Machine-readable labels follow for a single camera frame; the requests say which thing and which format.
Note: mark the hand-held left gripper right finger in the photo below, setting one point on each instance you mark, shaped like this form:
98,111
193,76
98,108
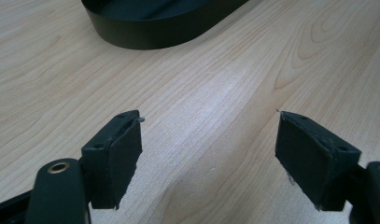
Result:
315,161

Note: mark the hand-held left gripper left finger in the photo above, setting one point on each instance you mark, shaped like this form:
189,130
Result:
116,161

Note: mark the black oval tray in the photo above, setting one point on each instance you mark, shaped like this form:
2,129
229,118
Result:
153,25

